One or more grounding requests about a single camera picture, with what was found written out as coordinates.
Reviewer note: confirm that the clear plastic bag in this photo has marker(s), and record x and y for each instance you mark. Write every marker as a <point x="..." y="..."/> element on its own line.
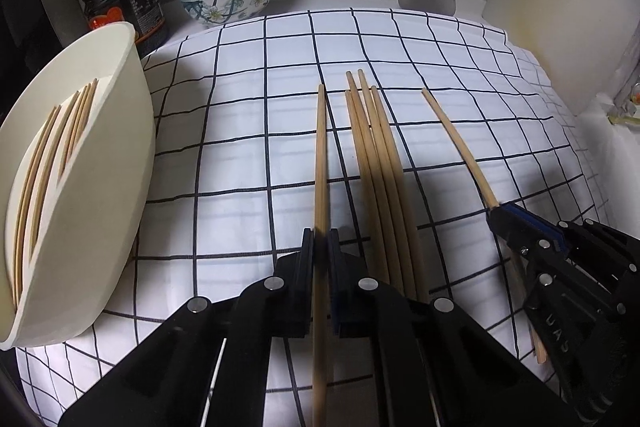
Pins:
<point x="625" y="102"/>

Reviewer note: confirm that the cream cutting board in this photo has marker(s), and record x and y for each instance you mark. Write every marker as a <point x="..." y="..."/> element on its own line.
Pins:
<point x="550" y="7"/>

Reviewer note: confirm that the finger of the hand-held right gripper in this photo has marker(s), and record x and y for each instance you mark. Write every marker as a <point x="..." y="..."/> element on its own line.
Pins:
<point x="540" y="227"/>
<point x="515" y="234"/>

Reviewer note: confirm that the white black checkered cloth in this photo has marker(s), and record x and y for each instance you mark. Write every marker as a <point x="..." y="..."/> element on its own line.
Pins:
<point x="240" y="117"/>

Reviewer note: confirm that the bunch of wooden chopsticks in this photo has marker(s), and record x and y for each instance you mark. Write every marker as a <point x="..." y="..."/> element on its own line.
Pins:
<point x="45" y="147"/>
<point x="380" y="187"/>

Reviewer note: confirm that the white plastic basin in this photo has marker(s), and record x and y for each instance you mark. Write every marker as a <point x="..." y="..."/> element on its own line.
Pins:
<point x="100" y="207"/>

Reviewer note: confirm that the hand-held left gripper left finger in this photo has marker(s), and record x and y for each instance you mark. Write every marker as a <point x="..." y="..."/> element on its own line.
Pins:
<point x="300" y="277"/>

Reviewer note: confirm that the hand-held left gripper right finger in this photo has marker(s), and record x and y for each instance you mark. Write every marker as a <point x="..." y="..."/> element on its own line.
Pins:
<point x="342" y="307"/>

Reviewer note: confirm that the wooden chopstick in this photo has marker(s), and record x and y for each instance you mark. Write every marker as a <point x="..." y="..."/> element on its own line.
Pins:
<point x="321" y="167"/>
<point x="465" y="152"/>

